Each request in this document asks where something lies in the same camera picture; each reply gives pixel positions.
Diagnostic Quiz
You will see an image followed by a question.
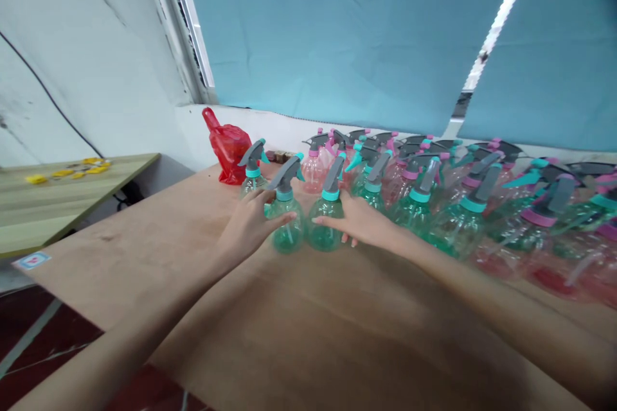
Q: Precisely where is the white metal table leg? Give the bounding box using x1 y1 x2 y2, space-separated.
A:
0 297 64 381

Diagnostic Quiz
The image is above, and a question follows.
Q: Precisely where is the pile of yellow small parts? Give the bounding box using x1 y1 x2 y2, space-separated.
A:
24 156 113 186

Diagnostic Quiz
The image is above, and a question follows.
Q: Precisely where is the narrow blue window blind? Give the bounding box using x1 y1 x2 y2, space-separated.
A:
455 0 617 155

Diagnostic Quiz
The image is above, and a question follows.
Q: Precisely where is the red plastic bag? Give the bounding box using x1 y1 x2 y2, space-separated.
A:
201 106 253 186

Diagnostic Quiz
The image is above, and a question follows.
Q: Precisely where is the person's left hand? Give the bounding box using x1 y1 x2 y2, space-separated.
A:
218 188 298 263

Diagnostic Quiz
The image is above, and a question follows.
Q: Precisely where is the wide blue window blind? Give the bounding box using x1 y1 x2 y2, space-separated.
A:
179 0 530 138

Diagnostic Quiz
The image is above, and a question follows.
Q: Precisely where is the white and red sticker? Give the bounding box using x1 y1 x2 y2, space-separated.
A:
11 251 52 273

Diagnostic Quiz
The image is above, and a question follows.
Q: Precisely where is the white window frame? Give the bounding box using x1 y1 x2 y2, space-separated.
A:
136 0 217 105

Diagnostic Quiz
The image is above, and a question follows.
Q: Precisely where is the person's right hand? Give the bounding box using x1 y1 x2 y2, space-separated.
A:
312 189 414 252

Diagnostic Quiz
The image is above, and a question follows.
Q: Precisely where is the group of pink and green spray bottles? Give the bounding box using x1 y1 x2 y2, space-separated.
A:
298 127 617 307

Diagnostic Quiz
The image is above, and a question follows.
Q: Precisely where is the green spray bottle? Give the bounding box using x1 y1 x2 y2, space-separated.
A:
307 152 350 254
237 137 273 202
262 152 307 256

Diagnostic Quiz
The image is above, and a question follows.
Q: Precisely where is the wooden side table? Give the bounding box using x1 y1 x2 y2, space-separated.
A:
0 153 161 259

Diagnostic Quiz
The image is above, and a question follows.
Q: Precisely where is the black wall cable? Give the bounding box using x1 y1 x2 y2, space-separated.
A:
0 31 106 159

